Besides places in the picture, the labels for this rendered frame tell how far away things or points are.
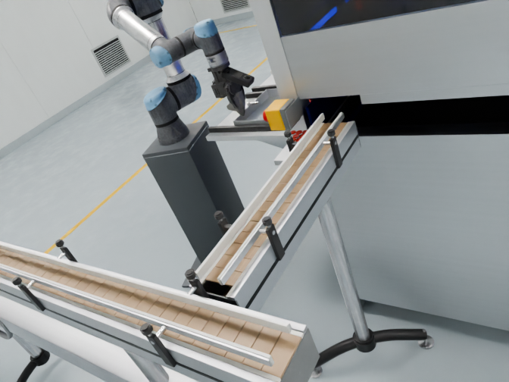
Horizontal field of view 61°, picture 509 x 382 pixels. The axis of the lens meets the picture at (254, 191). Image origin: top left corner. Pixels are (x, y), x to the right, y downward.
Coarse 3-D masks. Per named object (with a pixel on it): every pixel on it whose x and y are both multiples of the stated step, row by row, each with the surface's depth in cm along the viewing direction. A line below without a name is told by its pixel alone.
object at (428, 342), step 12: (372, 336) 158; (384, 336) 158; (396, 336) 158; (408, 336) 159; (420, 336) 159; (336, 348) 161; (348, 348) 160; (360, 348) 158; (372, 348) 158; (324, 360) 163; (312, 372) 168
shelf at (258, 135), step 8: (272, 80) 194; (232, 112) 179; (336, 112) 151; (224, 120) 175; (232, 120) 172; (208, 136) 166; (216, 136) 164; (224, 136) 161; (232, 136) 159; (240, 136) 157; (248, 136) 155; (256, 136) 153; (264, 136) 151; (272, 136) 149; (280, 136) 147
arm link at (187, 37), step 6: (186, 30) 158; (192, 30) 153; (180, 36) 153; (186, 36) 153; (192, 36) 152; (186, 42) 153; (192, 42) 154; (186, 48) 153; (192, 48) 155; (198, 48) 154; (186, 54) 155
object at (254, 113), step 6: (270, 90) 176; (276, 90) 175; (258, 96) 173; (264, 96) 176; (270, 96) 178; (276, 96) 176; (264, 102) 175; (270, 102) 173; (246, 108) 167; (252, 108) 170; (258, 108) 172; (264, 108) 170; (246, 114) 167; (252, 114) 169; (258, 114) 167; (234, 120) 162; (240, 120) 164; (246, 120) 158; (252, 120) 156; (258, 120) 154
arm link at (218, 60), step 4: (220, 52) 150; (224, 52) 151; (212, 56) 150; (216, 56) 150; (220, 56) 151; (224, 56) 152; (208, 60) 152; (212, 60) 151; (216, 60) 151; (220, 60) 151; (224, 60) 152; (212, 64) 152; (216, 64) 152; (220, 64) 152
